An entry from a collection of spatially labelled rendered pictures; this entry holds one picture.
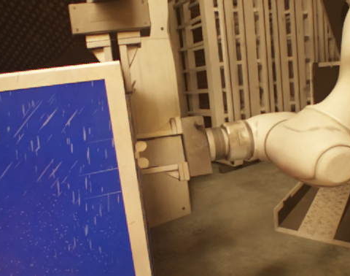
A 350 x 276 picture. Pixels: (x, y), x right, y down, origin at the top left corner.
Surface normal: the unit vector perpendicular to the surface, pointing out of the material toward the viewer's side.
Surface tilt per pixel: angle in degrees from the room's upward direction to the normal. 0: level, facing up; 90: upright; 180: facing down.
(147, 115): 90
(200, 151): 71
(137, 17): 80
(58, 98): 90
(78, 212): 90
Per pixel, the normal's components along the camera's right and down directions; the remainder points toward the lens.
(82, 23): 0.12, -0.01
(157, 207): 0.48, 0.10
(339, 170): 0.06, 0.33
